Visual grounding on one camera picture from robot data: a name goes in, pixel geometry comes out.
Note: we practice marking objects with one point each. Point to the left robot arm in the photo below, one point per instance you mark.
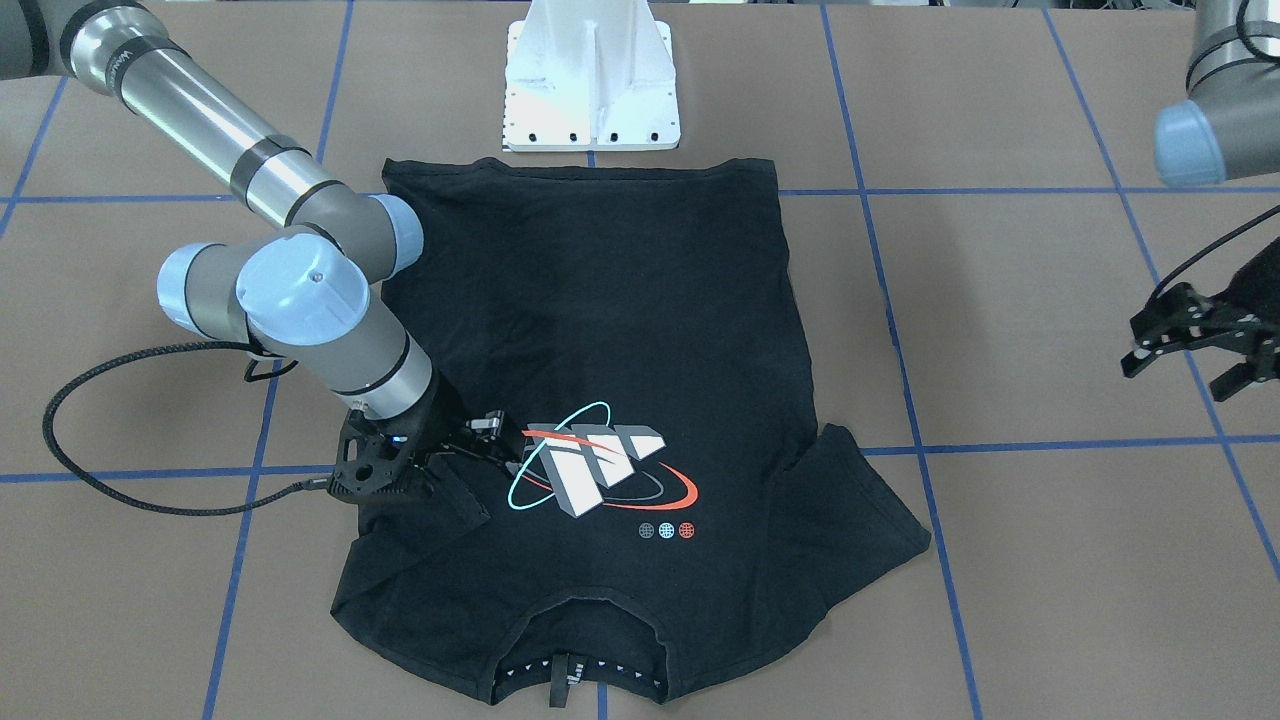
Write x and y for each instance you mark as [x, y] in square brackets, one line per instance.
[1227, 128]

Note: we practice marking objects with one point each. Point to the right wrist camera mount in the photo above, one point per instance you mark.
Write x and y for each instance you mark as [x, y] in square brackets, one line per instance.
[366, 465]

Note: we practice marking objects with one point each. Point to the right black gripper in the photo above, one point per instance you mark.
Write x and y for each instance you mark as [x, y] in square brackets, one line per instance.
[441, 420]

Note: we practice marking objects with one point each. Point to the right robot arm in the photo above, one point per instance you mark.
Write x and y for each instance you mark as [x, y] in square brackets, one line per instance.
[94, 200]

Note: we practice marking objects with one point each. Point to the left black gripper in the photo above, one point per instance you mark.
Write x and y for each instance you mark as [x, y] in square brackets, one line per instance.
[1262, 285]

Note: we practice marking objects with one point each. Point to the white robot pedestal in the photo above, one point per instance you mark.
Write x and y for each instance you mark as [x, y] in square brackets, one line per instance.
[590, 76]

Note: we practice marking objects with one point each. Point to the black printed t-shirt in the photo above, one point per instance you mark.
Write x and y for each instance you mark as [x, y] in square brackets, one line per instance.
[673, 516]

